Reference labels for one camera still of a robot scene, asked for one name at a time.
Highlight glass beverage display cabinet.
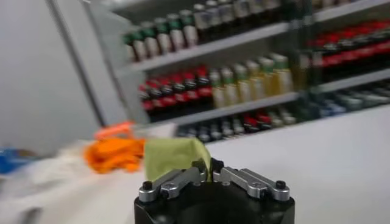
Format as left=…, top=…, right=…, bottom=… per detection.
left=82, top=0, right=390, bottom=144

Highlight blue label dark drink bottle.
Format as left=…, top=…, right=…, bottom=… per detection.
left=193, top=3, right=211, bottom=43
left=205, top=0, right=225, bottom=40
left=249, top=0, right=266, bottom=28
left=233, top=0, right=252, bottom=32
left=218, top=0, right=238, bottom=36
left=264, top=0, right=281, bottom=25

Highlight blue plastic item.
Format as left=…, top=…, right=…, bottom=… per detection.
left=0, top=147, right=33, bottom=175

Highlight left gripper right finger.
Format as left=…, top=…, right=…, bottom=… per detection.
left=211, top=158, right=291, bottom=202

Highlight crumpled orange cloth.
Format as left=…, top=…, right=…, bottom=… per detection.
left=83, top=137, right=146, bottom=175

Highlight orange and white box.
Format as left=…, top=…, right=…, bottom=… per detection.
left=93, top=121, right=137, bottom=141

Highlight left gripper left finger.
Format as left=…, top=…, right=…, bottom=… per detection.
left=138, top=160, right=211, bottom=203

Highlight lime green t-shirt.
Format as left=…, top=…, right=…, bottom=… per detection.
left=143, top=137, right=213, bottom=183

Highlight red cap cola bottle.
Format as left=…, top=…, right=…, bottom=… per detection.
left=147, top=80, right=165, bottom=109
left=138, top=85, right=155, bottom=112
left=194, top=66, right=214, bottom=100
left=172, top=74, right=188, bottom=104
left=160, top=77, right=177, bottom=107
left=182, top=71, right=200, bottom=101

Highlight white cabinet shelf board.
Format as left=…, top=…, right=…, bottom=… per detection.
left=127, top=23, right=290, bottom=72
left=316, top=68, right=390, bottom=94
left=158, top=93, right=301, bottom=126
left=313, top=0, right=390, bottom=22

